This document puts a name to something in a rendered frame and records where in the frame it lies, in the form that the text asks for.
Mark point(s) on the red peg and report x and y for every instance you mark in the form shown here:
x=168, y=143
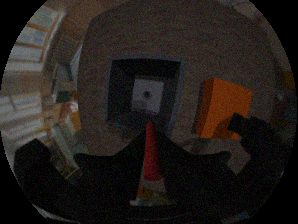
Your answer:
x=152, y=169

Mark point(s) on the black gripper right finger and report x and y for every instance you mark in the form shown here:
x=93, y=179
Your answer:
x=179, y=165

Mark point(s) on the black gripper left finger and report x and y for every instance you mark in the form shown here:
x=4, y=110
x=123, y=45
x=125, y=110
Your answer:
x=124, y=168

